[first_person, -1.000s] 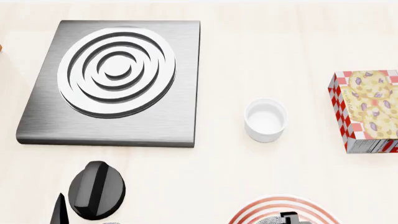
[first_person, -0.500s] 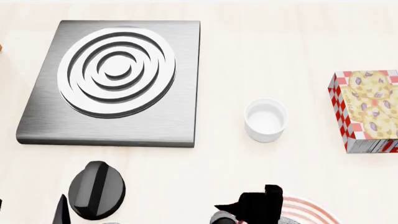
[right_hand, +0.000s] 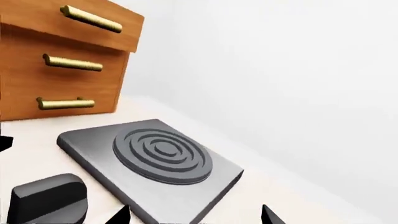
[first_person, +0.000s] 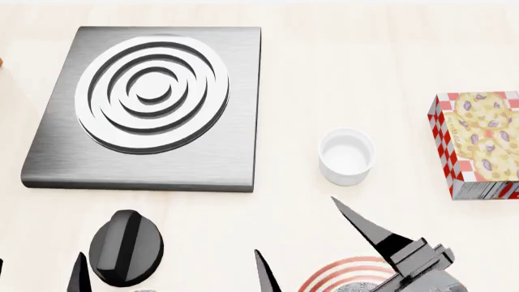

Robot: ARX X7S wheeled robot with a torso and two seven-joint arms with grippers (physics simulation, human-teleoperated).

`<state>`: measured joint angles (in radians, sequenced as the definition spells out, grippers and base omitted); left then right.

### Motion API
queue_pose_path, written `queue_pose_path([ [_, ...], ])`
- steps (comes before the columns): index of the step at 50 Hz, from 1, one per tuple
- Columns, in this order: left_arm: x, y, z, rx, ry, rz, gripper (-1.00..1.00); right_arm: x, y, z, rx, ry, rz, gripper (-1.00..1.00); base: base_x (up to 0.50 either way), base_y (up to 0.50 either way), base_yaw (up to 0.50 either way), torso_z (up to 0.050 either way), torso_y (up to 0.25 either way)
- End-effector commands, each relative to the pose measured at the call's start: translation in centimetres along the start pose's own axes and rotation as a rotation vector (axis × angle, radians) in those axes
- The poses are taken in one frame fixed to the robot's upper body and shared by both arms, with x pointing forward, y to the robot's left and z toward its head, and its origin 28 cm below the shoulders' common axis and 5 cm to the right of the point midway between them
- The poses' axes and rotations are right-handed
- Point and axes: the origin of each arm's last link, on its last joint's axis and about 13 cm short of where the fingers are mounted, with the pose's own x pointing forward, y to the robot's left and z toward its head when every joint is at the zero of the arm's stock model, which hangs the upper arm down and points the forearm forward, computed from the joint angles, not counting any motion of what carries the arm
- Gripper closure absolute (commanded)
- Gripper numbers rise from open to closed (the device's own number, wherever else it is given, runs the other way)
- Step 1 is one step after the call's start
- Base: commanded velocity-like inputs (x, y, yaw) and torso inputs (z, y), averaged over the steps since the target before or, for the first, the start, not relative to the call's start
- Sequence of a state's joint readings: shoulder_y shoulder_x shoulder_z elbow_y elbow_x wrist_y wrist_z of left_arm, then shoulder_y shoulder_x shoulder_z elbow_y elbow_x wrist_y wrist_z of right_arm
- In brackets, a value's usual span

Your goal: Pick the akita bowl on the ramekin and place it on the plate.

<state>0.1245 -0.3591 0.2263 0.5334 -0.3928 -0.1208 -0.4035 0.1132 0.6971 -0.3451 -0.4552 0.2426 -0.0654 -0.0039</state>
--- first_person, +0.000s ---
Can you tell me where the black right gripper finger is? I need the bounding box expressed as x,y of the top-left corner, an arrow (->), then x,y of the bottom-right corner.
254,248 -> 282,292
330,195 -> 419,271

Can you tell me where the black stove knob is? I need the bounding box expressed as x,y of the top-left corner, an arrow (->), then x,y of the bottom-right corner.
88,208 -> 165,288

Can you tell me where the white ringed stove burner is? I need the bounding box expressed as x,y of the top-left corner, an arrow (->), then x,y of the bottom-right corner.
75,33 -> 231,154

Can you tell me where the red checkered cookie box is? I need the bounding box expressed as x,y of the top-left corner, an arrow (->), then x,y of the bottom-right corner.
427,90 -> 519,201

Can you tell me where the white ramekin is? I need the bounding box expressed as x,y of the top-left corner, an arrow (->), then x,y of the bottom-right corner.
318,127 -> 376,187

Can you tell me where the white plate with red rings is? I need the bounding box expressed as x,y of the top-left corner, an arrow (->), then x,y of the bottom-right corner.
298,255 -> 397,292

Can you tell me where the grey brushed metal stove plate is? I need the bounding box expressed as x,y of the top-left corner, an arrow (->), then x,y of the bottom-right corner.
19,25 -> 263,194

